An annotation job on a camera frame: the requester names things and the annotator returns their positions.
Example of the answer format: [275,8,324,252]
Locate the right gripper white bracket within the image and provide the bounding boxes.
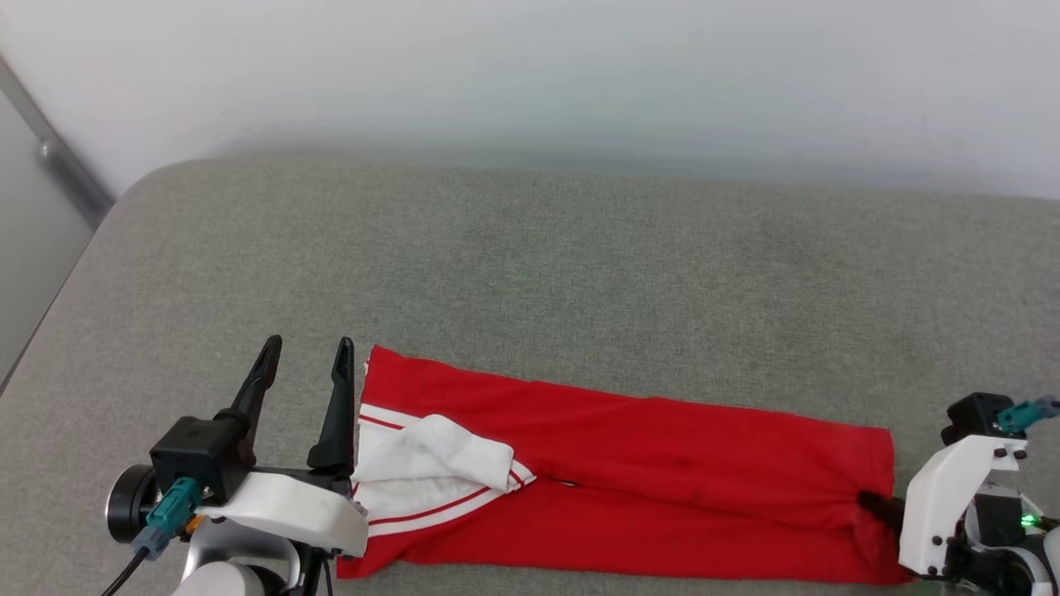
[856,435,1048,596]

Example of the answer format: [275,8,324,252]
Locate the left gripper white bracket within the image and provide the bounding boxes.
[105,334,370,557]

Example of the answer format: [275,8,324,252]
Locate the red basketball jersey white trim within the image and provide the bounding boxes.
[335,345,913,588]

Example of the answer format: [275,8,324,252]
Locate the grey metal wall rail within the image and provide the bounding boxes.
[0,54,117,229]

